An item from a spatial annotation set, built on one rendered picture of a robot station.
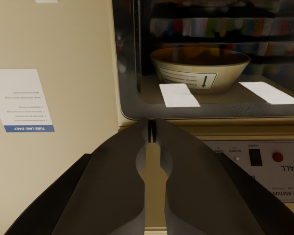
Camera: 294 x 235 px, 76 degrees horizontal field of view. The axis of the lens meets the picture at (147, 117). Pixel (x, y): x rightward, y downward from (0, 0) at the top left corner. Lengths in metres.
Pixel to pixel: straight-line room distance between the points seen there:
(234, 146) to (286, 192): 0.09
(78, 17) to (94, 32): 0.07
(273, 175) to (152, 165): 0.17
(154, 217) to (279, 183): 0.18
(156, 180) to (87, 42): 0.56
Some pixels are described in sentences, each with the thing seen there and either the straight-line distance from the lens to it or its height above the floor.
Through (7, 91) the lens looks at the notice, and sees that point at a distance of 0.91.
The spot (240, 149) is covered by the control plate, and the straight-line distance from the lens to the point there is 0.31.
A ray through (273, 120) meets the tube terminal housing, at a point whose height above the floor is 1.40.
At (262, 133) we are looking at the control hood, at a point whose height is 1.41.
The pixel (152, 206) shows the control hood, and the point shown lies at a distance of 0.28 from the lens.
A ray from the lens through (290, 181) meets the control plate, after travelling 0.34.
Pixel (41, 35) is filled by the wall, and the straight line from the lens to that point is 0.78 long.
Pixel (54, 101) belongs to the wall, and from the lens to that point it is 0.84.
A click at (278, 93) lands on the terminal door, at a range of 0.33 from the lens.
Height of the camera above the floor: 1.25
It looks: 29 degrees up
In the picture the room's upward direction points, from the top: 180 degrees clockwise
